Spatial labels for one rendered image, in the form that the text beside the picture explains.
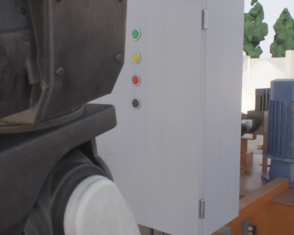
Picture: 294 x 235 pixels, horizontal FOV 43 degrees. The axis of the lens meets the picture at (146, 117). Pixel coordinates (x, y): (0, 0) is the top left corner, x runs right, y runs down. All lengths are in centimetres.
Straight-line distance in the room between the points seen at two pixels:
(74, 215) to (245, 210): 86
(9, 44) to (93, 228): 22
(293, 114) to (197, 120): 76
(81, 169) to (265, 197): 98
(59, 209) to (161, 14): 61
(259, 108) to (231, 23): 81
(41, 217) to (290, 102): 128
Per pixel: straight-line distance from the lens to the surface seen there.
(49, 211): 41
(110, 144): 103
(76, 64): 35
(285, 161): 156
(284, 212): 141
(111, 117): 45
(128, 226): 48
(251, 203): 124
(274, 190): 142
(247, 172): 174
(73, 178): 43
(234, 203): 107
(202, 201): 89
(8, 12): 30
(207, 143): 89
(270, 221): 144
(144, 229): 265
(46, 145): 38
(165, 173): 93
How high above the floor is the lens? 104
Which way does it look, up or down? 6 degrees down
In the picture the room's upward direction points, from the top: straight up
